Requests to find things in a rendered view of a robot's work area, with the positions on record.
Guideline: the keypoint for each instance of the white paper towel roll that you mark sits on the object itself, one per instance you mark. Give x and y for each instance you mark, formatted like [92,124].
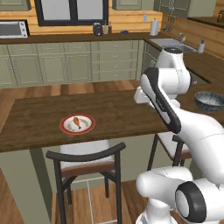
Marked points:
[154,27]

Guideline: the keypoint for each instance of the silver tap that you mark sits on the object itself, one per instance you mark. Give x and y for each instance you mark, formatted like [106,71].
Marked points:
[182,38]

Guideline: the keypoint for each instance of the red rimmed white plate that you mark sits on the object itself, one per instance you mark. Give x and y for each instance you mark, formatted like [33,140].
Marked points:
[86,125]

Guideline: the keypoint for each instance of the white soap dispenser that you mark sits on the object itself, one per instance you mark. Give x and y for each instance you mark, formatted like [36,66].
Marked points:
[201,47]

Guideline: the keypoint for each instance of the blue grey patterned bowl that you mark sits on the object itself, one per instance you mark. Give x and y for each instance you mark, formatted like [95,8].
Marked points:
[209,101]

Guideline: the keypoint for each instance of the dark brown bottle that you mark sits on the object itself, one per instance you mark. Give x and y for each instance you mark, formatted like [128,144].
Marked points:
[110,28]

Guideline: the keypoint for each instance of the green base cupboard run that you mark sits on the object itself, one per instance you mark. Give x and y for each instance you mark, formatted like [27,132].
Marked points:
[149,58]
[73,64]

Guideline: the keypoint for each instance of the brown chicken drumstick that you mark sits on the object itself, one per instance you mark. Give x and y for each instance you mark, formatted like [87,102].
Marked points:
[77,122]

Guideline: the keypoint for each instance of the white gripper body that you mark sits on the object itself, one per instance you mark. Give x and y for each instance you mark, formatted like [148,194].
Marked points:
[142,96]

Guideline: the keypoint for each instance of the white wall socket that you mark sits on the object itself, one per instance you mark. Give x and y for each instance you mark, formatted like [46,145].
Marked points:
[145,18]

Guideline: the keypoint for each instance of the black hob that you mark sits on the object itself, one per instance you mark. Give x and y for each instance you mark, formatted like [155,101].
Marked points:
[197,79]

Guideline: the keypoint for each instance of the dark wooden chair, white cushion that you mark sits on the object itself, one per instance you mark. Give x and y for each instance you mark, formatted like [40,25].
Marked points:
[87,157]
[169,144]

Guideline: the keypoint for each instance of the silver toaster oven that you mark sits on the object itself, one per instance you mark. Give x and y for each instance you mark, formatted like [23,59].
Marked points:
[13,29]

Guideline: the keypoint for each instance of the green wall cupboard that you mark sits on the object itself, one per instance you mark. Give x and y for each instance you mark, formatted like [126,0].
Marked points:
[14,4]
[131,4]

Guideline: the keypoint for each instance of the small dark flat object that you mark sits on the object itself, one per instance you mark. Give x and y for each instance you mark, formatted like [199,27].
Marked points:
[124,31]

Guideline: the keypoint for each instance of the grey sink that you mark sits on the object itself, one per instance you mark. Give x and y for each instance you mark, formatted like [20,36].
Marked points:
[169,43]

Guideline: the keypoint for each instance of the black framed window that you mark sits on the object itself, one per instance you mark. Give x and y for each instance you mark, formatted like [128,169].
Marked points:
[71,11]

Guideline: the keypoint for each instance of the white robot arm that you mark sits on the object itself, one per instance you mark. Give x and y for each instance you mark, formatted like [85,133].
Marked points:
[201,137]

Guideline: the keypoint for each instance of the green bottle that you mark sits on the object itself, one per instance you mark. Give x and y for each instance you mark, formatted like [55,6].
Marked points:
[105,27]

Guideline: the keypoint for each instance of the hanging kitchen tools rail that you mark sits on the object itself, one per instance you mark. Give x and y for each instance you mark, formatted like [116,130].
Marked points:
[170,23]

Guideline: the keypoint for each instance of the tall green cupboard unit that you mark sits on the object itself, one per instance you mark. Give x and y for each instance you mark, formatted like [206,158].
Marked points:
[180,7]

